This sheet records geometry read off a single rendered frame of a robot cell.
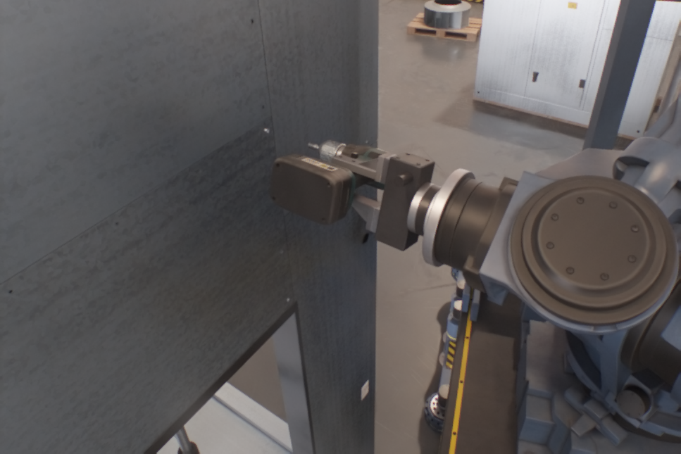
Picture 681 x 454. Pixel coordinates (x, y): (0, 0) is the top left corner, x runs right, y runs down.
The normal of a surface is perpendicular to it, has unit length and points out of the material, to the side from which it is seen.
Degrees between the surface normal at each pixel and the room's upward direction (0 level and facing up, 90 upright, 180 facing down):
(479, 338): 0
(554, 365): 0
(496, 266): 33
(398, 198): 71
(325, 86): 90
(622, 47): 90
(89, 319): 90
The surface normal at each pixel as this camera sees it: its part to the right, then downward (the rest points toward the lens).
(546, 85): -0.57, 0.48
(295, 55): 0.82, 0.30
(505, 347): -0.04, -0.82
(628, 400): -0.82, 0.07
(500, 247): -0.34, -0.43
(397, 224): -0.55, 0.20
